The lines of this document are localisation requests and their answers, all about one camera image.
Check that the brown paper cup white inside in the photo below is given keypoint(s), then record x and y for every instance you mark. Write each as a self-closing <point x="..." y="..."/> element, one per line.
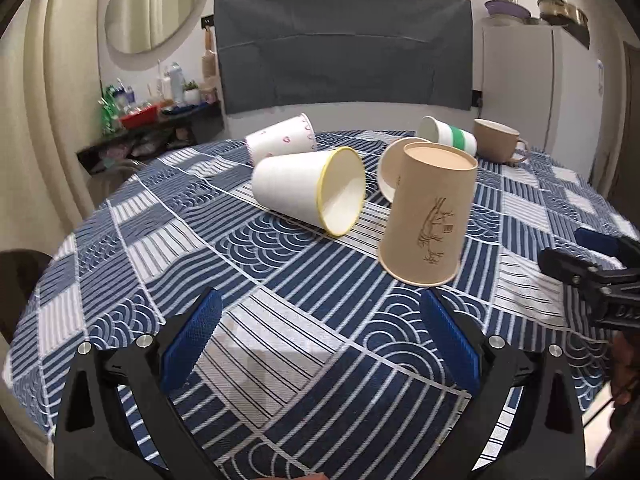
<point x="387" y="170"/>

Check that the beige curtain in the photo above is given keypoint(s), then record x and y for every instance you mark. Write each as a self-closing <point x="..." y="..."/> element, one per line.
<point x="45" y="110"/>

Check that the blue patterned tablecloth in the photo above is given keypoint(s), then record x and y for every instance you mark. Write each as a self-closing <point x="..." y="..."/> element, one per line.
<point x="200" y="240"/>

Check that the green foil packet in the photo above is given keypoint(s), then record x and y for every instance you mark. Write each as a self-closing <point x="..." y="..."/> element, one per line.
<point x="109" y="110"/>

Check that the small potted plant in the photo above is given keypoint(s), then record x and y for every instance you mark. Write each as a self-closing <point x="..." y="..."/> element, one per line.
<point x="191" y="92"/>

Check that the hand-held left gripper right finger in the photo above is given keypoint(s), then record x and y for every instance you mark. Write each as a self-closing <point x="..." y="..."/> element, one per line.
<point x="452" y="342"/>

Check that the white pink-printed paper cup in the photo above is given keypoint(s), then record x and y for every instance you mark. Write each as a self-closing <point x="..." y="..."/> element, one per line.
<point x="275" y="142"/>

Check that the purple bowl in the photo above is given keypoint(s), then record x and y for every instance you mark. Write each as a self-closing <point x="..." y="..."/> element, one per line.
<point x="505" y="7"/>

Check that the black wall shelf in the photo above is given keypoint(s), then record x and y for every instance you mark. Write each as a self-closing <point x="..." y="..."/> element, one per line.
<point x="200" y="125"/>

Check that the brown paper cup with drawing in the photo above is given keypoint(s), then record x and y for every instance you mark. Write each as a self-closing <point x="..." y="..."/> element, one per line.
<point x="425" y="195"/>

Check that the white cup with green band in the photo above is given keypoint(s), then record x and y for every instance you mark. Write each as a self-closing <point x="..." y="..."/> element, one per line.
<point x="452" y="135"/>

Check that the white refrigerator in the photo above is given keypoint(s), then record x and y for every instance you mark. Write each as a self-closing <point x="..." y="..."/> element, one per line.
<point x="525" y="85"/>

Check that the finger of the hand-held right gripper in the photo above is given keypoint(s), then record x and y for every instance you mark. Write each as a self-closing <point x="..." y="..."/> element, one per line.
<point x="565" y="265"/>
<point x="595" y="241"/>

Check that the person's right hand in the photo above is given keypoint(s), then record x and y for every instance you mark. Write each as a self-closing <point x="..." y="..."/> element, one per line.
<point x="626" y="370"/>

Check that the oval wall mirror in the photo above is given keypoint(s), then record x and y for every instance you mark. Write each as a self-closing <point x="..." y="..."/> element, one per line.
<point x="155" y="5"/>

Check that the black wall socket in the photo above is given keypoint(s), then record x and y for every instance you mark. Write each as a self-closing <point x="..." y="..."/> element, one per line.
<point x="477" y="98"/>

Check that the beige ceramic mug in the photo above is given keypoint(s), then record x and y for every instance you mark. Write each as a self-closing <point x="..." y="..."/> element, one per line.
<point x="492" y="140"/>

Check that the hanging wooden utensil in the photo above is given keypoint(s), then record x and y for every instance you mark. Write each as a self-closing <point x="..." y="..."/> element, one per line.
<point x="208" y="60"/>

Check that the dark brown chair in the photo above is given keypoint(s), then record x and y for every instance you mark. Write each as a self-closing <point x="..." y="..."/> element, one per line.
<point x="20" y="285"/>

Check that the grey cloth-covered television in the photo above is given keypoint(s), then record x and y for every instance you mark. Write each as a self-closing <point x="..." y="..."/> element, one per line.
<point x="345" y="50"/>

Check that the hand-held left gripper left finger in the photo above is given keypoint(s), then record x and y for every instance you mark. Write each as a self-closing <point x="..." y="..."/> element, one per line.
<point x="192" y="340"/>

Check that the metal cooking pot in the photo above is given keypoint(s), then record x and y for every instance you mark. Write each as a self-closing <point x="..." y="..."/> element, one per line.
<point x="560" y="9"/>

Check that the red plastic basket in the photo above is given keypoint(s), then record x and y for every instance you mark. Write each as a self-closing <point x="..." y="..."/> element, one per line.
<point x="140" y="119"/>

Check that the white yellow-rimmed paper cup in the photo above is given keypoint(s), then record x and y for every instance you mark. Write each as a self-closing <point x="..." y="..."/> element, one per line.
<point x="290" y="185"/>

